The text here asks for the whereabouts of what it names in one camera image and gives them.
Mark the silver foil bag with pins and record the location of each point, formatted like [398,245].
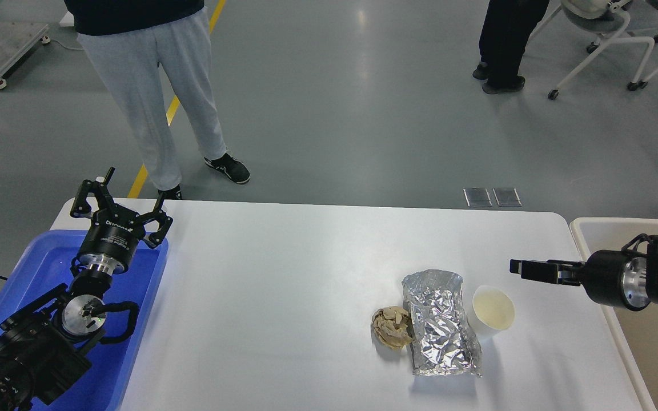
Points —
[443,342]

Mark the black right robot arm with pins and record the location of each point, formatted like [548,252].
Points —
[647,245]

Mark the left metal floor plate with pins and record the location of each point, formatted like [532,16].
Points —
[477,197]

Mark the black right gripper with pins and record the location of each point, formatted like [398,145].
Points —
[610,278]

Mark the white paper cup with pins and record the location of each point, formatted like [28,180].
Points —
[492,312]

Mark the person in black trousers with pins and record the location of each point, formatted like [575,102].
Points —
[506,29]

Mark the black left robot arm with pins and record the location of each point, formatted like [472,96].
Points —
[43,345]

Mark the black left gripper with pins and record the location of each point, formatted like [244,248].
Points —
[113,233]

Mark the beige plastic bin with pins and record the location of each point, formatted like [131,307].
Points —
[636,333]

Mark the metal floor plate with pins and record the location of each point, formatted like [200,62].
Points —
[477,197]
[507,197]

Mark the right metal floor plate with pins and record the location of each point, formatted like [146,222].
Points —
[507,197]

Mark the crumpled brown paper ball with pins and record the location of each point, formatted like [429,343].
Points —
[392,326]

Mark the person in grey trousers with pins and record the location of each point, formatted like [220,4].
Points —
[129,43]

